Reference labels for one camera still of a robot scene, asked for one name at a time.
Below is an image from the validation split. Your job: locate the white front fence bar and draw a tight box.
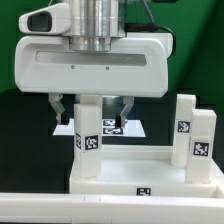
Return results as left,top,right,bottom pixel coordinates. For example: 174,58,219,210
0,193,224,224

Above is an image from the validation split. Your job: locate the paper sheet with markers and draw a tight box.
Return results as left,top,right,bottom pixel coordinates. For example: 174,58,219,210
53,118,145,137

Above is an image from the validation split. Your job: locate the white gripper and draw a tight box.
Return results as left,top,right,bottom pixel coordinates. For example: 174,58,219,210
15,34,173,128

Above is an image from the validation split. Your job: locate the white desk top tray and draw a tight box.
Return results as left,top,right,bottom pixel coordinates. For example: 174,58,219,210
70,145,224,199

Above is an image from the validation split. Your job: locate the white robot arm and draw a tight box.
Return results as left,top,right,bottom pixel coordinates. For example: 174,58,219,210
14,0,176,127

